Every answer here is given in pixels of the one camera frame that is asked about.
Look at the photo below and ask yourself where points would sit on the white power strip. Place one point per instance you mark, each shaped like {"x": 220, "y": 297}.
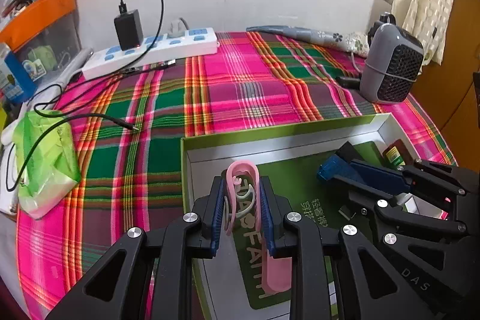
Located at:
{"x": 168, "y": 50}

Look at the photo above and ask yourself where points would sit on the orange lid plastic bin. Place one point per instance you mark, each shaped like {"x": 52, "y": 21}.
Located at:
{"x": 37, "y": 10}

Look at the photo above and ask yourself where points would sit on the wooden wardrobe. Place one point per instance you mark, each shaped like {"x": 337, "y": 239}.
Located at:
{"x": 457, "y": 98}

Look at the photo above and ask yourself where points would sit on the floral pillow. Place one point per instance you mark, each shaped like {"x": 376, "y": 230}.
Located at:
{"x": 318, "y": 35}

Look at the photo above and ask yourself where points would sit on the pink clip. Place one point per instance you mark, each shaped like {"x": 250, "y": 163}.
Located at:
{"x": 277, "y": 275}

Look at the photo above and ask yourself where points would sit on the grey space heater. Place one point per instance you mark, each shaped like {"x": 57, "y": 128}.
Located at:
{"x": 378, "y": 61}

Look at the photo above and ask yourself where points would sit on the green white cardboard box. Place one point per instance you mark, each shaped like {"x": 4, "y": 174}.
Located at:
{"x": 292, "y": 185}

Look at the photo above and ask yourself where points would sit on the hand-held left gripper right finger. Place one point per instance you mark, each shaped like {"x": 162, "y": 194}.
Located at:
{"x": 267, "y": 226}

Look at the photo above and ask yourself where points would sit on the black charger adapter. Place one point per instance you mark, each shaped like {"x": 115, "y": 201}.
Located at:
{"x": 128, "y": 29}

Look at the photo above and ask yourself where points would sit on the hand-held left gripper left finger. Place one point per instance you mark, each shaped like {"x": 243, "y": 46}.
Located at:
{"x": 218, "y": 222}

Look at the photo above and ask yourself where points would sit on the blue white carton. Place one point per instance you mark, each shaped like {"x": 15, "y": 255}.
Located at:
{"x": 15, "y": 80}

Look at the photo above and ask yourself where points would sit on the green tissue pack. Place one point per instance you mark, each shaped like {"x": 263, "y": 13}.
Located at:
{"x": 45, "y": 162}

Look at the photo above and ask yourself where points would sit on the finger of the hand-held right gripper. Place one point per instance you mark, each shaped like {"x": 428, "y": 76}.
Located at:
{"x": 371, "y": 192}
{"x": 378, "y": 175}

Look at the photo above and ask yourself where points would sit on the brown bottle red cap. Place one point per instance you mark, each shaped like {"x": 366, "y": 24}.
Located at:
{"x": 393, "y": 155}

